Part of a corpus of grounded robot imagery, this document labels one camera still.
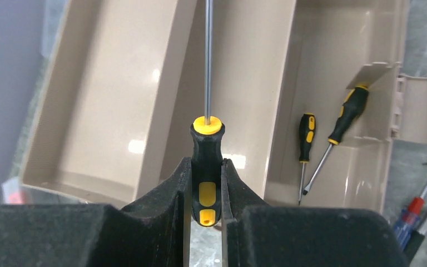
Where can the blue handled screwdriver red collar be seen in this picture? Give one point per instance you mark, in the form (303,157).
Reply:
(409,218)

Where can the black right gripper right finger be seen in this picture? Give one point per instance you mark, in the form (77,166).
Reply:
(258,234)

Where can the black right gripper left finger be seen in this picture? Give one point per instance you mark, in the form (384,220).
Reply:
(151,231)

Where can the beige plastic toolbox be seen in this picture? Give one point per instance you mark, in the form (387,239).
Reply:
(125,82)

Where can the large black yellow screwdriver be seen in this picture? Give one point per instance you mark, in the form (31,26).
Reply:
(352,108)
(207,132)

